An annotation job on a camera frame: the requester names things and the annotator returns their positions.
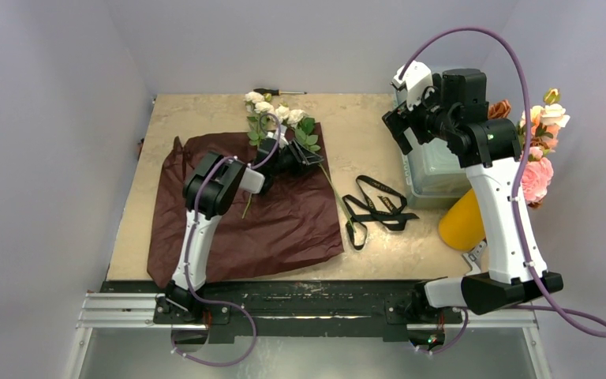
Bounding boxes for white flower stem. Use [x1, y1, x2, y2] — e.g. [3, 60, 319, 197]
[241, 91, 275, 220]
[275, 104, 356, 231]

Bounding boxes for black table edge rail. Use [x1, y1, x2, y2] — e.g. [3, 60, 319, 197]
[99, 280, 465, 344]

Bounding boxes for brown orange flower stem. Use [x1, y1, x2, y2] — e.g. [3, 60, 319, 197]
[488, 99, 512, 119]

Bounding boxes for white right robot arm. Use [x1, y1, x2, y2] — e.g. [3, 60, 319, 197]
[383, 64, 563, 321]

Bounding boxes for yellow black screwdriver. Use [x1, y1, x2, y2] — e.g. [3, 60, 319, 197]
[253, 88, 307, 96]

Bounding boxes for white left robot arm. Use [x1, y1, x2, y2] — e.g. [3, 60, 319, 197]
[163, 137, 324, 323]

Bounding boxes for pink peony flower stem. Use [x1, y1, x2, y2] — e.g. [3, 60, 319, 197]
[521, 146, 554, 208]

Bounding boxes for black printed ribbon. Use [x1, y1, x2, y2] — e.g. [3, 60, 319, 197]
[342, 175, 420, 251]

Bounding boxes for dark red wrapping paper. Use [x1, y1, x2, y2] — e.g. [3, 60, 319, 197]
[146, 132, 344, 287]

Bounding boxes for clear plastic storage box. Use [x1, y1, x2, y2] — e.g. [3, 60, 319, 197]
[394, 68, 477, 210]

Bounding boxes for aluminium frame rail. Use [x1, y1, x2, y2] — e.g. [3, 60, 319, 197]
[75, 293, 537, 330]

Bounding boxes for yellow cylinder vase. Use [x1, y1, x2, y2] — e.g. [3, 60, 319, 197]
[438, 189, 485, 251]

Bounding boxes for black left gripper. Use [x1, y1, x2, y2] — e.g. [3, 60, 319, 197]
[270, 139, 323, 177]

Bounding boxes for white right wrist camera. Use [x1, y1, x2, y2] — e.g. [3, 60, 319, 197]
[391, 61, 433, 111]

